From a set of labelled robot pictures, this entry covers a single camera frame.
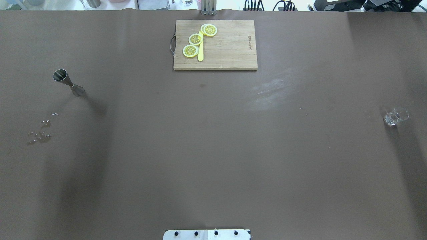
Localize steel jigger measuring cup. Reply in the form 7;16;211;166
52;69;85;97

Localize clear glass shaker cup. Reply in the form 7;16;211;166
383;107;410;127

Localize small steel cup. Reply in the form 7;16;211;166
86;0;101;9

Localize wooden cutting board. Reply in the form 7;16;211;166
173;20;258;70

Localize middle lemon slice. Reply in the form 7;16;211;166
188;33;204;46

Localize far lemon slice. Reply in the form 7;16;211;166
200;23;218;37

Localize steel tray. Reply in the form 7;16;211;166
137;0;170;11

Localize lemon slice near handle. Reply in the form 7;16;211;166
182;44;199;58

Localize aluminium frame post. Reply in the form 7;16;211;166
200;0;218;15

